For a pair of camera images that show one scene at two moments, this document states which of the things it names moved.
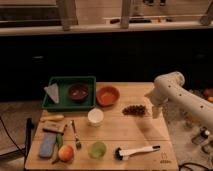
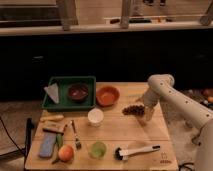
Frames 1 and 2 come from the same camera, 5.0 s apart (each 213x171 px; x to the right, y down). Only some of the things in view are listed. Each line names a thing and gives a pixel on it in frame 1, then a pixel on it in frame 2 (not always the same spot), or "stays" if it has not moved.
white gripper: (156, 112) to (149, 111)
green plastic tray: (63, 85) stays
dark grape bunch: (138, 110) stays
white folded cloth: (53, 90) stays
